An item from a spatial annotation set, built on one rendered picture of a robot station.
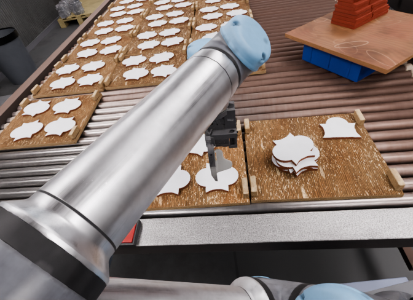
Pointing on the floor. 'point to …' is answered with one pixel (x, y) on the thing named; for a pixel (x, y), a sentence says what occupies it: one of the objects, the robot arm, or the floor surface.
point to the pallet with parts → (77, 8)
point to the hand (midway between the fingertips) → (214, 160)
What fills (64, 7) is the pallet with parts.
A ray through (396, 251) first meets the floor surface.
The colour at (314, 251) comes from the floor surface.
